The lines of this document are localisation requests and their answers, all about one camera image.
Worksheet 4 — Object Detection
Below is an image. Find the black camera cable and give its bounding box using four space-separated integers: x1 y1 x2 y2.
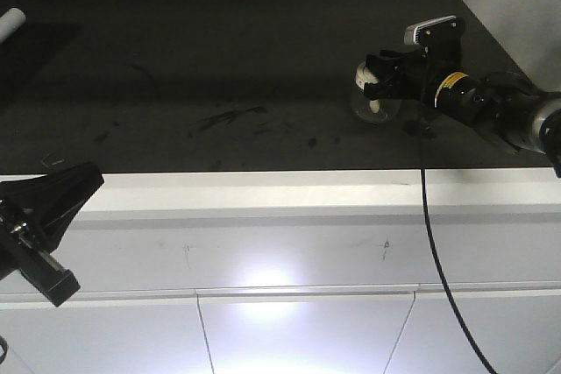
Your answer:
419 167 499 374

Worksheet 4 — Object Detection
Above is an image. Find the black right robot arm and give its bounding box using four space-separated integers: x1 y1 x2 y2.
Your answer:
363 42 560 173

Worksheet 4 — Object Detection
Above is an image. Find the small black cap debris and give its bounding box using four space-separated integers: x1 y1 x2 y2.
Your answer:
401 120 437 139

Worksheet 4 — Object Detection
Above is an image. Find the glass jar with cream lid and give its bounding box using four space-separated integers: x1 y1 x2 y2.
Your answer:
350 61 402 125

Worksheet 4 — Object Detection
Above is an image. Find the white fume hood cabinet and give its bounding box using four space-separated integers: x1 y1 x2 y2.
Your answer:
1 0 560 373

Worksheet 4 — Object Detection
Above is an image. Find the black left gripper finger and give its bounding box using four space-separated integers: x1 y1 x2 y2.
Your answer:
1 162 104 251

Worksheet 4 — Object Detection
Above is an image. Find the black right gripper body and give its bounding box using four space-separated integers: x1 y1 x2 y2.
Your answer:
413 43 486 123

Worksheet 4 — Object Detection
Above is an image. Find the rolled paper sheet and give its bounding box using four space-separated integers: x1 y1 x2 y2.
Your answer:
0 7 26 44

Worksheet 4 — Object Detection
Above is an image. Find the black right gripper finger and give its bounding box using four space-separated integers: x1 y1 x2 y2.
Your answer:
366 49 427 74
363 73 423 100

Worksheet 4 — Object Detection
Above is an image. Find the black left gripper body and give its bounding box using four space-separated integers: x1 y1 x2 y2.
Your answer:
1 199 80 307

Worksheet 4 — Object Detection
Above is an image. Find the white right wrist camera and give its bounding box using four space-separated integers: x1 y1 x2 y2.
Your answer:
403 15 465 47

